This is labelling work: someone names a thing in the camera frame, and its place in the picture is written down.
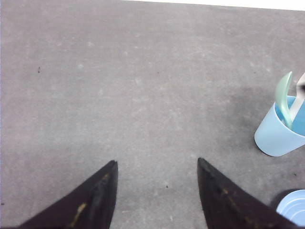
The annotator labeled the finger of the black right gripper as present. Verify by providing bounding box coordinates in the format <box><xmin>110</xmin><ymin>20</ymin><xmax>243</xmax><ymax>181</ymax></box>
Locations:
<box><xmin>197</xmin><ymin>157</ymin><xmax>300</xmax><ymax>229</ymax></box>

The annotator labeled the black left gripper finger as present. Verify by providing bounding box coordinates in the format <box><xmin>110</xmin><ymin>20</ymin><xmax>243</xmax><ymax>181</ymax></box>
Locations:
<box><xmin>18</xmin><ymin>160</ymin><xmax>118</xmax><ymax>229</ymax></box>

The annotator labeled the light blue plastic cup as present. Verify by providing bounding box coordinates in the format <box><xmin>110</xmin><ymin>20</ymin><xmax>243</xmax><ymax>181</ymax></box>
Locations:
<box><xmin>254</xmin><ymin>103</ymin><xmax>305</xmax><ymax>156</ymax></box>

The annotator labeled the mint green plastic spoon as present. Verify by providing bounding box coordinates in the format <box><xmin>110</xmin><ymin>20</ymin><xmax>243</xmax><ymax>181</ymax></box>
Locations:
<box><xmin>275</xmin><ymin>71</ymin><xmax>293</xmax><ymax>129</ymax></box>

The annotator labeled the white plastic fork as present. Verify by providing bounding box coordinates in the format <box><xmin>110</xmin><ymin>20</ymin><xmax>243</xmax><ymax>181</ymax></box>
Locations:
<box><xmin>289</xmin><ymin>74</ymin><xmax>305</xmax><ymax>122</ymax></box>

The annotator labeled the blue plastic plate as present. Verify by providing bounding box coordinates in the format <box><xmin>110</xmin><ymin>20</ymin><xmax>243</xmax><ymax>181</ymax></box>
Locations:
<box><xmin>276</xmin><ymin>189</ymin><xmax>305</xmax><ymax>227</ymax></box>

